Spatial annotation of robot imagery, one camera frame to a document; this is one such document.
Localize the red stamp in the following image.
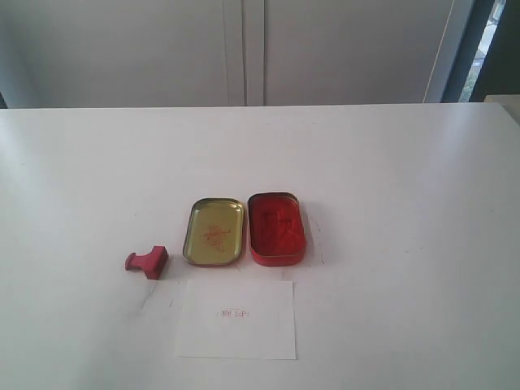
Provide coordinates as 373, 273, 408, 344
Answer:
124, 246, 169, 280

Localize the red ink tin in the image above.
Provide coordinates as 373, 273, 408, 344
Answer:
247, 192, 306, 267

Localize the gold tin lid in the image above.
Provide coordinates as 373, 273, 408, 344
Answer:
183, 197, 245, 267

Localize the white paper sheet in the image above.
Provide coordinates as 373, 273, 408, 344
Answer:
175, 279, 297, 360

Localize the white cabinet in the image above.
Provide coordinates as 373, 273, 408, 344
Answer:
1, 1, 472, 108

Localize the dark window frame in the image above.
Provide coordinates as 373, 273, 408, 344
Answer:
441, 0, 519, 103

